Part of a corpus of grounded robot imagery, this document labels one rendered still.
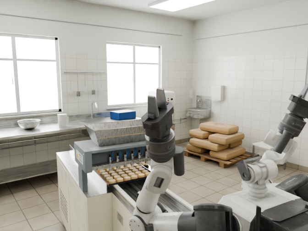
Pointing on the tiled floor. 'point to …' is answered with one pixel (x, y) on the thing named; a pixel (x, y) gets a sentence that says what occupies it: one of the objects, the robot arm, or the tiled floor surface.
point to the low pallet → (205, 156)
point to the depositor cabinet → (84, 198)
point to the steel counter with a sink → (13, 125)
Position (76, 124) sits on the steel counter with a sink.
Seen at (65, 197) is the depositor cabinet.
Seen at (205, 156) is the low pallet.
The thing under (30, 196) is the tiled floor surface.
